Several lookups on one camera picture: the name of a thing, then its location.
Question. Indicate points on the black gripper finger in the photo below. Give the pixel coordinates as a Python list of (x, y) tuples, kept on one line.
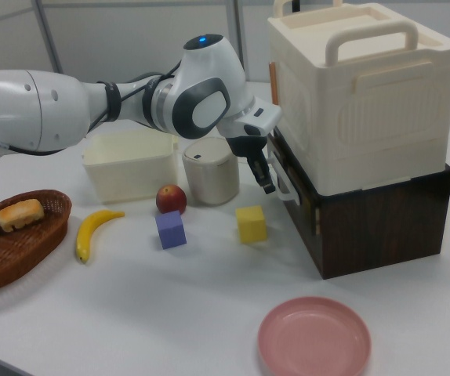
[(266, 178), (251, 164)]

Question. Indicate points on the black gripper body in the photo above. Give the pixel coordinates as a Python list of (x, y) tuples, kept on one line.
[(246, 145)]

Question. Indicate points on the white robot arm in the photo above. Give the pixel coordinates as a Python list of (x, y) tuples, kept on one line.
[(52, 109)]

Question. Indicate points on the small white lidded trash can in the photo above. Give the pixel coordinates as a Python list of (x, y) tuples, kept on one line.
[(211, 176)]

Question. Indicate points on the yellow cube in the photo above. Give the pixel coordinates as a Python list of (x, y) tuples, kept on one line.
[(251, 225)]

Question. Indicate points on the orange strip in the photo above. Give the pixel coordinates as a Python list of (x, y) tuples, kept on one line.
[(273, 82)]

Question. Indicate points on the red apple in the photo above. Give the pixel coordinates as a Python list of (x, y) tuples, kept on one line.
[(171, 199)]

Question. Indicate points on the purple cube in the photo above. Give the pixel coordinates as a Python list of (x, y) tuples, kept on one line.
[(171, 231)]

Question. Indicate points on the cream plastic storage box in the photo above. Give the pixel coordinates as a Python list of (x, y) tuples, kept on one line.
[(366, 117)]

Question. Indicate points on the white rectangular plastic bin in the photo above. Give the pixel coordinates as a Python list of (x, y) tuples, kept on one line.
[(131, 172)]

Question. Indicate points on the dark brown wooden cabinet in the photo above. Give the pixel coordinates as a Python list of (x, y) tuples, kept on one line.
[(382, 227)]

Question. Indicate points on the pink plate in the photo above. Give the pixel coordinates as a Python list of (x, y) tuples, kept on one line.
[(315, 337)]

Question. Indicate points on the yellow banana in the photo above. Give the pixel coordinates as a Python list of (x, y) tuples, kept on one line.
[(89, 229)]

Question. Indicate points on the toasted bread piece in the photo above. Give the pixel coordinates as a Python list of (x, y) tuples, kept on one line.
[(21, 213)]

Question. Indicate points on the brown wicker basket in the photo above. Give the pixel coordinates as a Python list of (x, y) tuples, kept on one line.
[(21, 250)]

